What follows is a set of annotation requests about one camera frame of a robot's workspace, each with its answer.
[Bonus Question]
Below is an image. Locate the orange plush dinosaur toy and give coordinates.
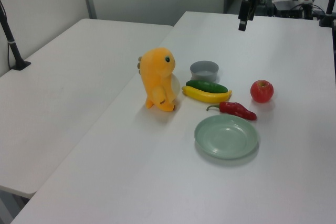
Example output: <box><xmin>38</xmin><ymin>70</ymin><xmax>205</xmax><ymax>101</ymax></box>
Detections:
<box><xmin>138</xmin><ymin>47</ymin><xmax>182</xmax><ymax>112</ymax></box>

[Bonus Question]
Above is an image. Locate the black clamp camera stand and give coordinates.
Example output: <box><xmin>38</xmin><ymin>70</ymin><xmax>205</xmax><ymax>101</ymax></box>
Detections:
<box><xmin>318</xmin><ymin>0</ymin><xmax>336</xmax><ymax>28</ymax></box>

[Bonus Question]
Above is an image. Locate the pale green plate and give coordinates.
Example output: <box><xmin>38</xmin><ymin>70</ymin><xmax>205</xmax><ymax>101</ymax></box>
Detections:
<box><xmin>194</xmin><ymin>115</ymin><xmax>259</xmax><ymax>161</ymax></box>

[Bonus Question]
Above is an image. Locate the grey metal bowl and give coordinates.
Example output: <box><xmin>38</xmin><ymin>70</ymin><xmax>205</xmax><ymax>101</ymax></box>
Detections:
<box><xmin>190</xmin><ymin>60</ymin><xmax>220</xmax><ymax>83</ymax></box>

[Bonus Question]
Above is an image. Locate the red chili pepper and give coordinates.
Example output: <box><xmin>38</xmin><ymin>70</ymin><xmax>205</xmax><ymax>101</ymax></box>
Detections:
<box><xmin>206</xmin><ymin>101</ymin><xmax>257</xmax><ymax>121</ymax></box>

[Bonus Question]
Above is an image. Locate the red apple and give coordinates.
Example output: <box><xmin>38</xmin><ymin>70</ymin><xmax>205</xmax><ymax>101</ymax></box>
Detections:
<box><xmin>249</xmin><ymin>79</ymin><xmax>275</xmax><ymax>103</ymax></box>

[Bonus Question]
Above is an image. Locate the yellow banana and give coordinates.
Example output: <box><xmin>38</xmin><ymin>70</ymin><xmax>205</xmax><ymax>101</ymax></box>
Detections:
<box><xmin>181</xmin><ymin>86</ymin><xmax>233</xmax><ymax>104</ymax></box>

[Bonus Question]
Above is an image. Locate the green cucumber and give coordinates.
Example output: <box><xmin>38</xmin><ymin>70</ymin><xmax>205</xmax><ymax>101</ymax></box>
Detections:
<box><xmin>185</xmin><ymin>79</ymin><xmax>228</xmax><ymax>94</ymax></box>

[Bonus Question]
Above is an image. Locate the black camera stand pole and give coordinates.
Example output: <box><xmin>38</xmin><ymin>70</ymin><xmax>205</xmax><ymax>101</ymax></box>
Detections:
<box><xmin>0</xmin><ymin>0</ymin><xmax>32</xmax><ymax>71</ymax></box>

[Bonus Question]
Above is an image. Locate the black equipment box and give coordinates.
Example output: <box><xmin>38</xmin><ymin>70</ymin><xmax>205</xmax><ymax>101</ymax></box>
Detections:
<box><xmin>271</xmin><ymin>0</ymin><xmax>312</xmax><ymax>19</ymax></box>

